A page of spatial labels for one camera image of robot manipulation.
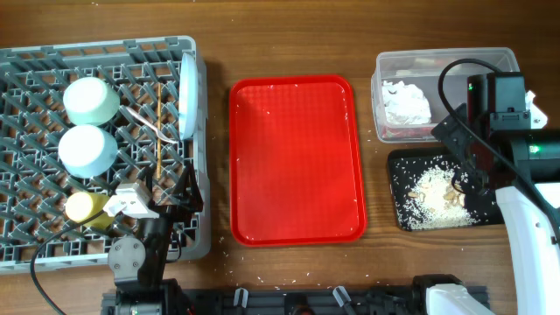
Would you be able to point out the black waste tray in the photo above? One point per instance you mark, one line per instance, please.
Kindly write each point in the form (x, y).
(483, 207)

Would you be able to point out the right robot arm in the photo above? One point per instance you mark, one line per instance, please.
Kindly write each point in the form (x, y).
(529, 205)

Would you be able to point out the green bowl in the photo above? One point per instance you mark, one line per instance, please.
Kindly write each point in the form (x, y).
(90, 101)

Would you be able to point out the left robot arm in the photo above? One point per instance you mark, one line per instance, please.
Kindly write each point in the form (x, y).
(138, 261)

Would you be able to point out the wooden chopstick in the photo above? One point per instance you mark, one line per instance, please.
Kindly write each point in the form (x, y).
(159, 122)

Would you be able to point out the white napkin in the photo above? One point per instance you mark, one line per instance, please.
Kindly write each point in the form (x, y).
(405, 104)

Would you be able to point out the leftover rice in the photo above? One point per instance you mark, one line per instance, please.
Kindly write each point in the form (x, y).
(428, 195)

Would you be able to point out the red serving tray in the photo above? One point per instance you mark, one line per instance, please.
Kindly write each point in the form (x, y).
(295, 175)

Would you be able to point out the clear plastic bin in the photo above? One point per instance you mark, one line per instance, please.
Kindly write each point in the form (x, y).
(422, 68)

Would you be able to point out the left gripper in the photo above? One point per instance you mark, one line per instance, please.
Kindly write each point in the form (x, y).
(184, 213)

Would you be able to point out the large light blue plate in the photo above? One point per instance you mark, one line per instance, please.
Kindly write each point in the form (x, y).
(187, 96)

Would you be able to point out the yellow cup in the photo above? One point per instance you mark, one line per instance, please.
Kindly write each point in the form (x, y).
(81, 206)

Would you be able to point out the white plastic fork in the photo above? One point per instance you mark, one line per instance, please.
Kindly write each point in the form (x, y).
(160, 135)

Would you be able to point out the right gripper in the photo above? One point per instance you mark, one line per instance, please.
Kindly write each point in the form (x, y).
(451, 132)

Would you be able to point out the small light blue bowl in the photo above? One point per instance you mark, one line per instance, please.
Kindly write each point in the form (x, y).
(87, 151)

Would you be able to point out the red snack wrapper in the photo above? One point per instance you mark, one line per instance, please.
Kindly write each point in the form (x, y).
(414, 132)

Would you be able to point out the grey dishwasher rack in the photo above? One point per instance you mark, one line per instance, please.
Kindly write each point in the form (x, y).
(35, 184)

